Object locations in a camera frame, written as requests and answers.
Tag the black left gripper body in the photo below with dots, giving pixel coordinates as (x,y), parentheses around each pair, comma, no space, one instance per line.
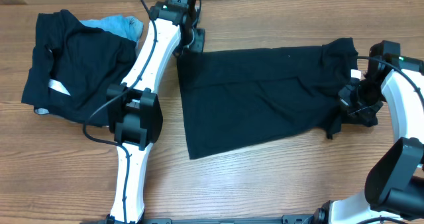
(195,38)

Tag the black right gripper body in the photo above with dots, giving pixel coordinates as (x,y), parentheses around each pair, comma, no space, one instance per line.
(350,96)

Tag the black t-shirt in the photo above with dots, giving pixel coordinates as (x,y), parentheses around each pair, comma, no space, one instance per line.
(237,98)

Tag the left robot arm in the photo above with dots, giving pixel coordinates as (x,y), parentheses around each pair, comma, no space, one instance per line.
(134,112)

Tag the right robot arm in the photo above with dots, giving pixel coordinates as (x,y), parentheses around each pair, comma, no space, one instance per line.
(392,192)

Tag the folded light blue garment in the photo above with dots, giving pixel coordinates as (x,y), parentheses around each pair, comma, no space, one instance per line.
(127,27)

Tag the folded black shirt on pile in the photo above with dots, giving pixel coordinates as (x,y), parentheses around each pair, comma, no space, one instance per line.
(72,67)

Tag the folded grey garment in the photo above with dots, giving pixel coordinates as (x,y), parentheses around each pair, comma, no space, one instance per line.
(42,111)

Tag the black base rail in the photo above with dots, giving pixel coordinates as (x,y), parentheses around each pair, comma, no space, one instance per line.
(285,219)

